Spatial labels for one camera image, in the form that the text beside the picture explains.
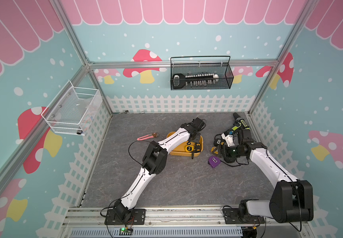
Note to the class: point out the white wire wall basket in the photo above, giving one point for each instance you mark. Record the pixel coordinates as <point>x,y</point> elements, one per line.
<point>73,110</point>

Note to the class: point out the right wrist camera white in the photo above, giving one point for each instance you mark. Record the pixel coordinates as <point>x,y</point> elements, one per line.
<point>229,139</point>

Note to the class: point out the black wire wall basket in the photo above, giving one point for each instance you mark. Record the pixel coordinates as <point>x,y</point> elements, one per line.
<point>219,65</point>

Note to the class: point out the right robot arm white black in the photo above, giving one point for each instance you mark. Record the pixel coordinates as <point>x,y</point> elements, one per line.
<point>292,198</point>

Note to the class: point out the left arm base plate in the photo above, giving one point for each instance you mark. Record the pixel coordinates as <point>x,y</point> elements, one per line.
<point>130,217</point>

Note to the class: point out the small green circuit board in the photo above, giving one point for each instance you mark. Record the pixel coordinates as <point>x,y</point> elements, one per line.
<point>126,232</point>

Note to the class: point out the grey slotted cable duct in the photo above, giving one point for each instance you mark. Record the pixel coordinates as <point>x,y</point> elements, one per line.
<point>160,232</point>

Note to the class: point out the green black cordless drill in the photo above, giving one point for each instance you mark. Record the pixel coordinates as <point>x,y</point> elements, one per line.
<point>240,124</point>

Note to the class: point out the yellow 3m tape measure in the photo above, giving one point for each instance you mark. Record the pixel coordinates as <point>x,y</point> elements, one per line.
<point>189,148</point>

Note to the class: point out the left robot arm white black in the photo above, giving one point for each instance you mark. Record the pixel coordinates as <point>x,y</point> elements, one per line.
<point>153,163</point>

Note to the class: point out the yellow black tape measure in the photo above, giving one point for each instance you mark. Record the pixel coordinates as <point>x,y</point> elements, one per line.
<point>216,150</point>

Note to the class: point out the socket set rail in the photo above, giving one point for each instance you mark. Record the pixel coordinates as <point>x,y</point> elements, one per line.
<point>179,81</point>

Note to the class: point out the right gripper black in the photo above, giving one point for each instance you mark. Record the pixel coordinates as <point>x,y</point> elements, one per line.
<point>225,153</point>

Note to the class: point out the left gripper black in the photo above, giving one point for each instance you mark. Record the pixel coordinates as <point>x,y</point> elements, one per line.
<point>196,140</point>

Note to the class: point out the pink utility knife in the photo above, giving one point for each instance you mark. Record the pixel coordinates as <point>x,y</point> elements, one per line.
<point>149,136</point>

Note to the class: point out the purple tape measure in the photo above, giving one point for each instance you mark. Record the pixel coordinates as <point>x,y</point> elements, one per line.
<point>214,161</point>

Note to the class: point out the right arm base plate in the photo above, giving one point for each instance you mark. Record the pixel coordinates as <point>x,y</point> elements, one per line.
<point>233,216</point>

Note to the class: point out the yellow storage box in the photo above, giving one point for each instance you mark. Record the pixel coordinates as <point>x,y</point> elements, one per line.
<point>180,150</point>

